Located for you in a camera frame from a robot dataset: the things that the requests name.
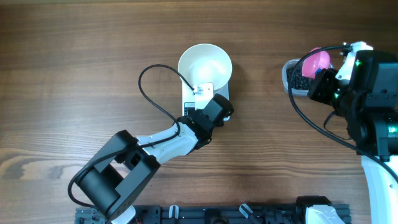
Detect pink scoop blue handle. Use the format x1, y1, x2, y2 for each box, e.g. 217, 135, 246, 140
302, 51, 330, 79

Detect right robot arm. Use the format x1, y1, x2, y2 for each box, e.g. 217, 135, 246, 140
308, 50, 397, 223

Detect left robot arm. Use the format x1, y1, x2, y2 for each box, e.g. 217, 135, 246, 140
70, 94, 234, 223

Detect white digital kitchen scale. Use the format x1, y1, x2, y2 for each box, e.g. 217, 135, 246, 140
182, 83, 229, 115

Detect white bowl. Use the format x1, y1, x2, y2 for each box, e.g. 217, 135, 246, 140
178, 44, 233, 92

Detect clear plastic container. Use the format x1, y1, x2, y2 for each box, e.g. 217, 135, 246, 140
282, 58, 314, 96

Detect black beans in container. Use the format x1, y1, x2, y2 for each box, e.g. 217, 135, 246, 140
286, 66, 313, 90

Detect right black camera cable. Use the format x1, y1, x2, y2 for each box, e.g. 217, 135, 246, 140
287, 45, 398, 184

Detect black camera cable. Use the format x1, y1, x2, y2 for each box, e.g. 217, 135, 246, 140
67, 63, 200, 208
287, 45, 398, 184

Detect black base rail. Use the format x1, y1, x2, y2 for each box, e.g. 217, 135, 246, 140
74, 203, 352, 224

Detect left black camera cable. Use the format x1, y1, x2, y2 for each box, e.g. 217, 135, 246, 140
67, 63, 200, 208

